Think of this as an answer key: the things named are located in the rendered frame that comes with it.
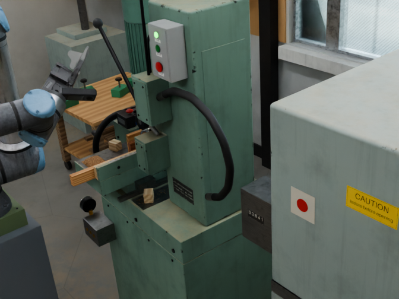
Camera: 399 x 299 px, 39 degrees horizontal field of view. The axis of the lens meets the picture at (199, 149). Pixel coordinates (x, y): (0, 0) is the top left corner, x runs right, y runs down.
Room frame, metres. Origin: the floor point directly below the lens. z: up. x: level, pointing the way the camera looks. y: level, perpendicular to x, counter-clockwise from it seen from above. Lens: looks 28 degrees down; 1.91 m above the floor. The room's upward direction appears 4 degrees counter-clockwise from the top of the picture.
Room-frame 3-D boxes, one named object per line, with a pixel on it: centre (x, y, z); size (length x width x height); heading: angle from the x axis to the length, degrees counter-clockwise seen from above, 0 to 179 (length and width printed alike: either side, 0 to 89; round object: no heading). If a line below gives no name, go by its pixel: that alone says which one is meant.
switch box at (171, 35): (1.60, 0.07, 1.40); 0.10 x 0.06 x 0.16; 35
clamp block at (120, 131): (2.10, 0.25, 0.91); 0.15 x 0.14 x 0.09; 125
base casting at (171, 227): (1.84, 0.07, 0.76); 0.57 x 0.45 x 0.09; 35
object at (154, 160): (1.70, 0.16, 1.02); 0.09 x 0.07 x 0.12; 125
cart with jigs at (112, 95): (3.47, 0.55, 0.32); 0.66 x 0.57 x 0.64; 130
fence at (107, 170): (1.91, 0.11, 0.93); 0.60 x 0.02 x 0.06; 125
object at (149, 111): (1.68, 0.14, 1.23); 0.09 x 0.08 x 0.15; 35
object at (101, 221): (1.91, 0.43, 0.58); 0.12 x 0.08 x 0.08; 35
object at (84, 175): (1.91, 0.18, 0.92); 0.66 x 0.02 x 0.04; 125
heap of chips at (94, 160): (1.87, 0.39, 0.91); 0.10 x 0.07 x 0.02; 35
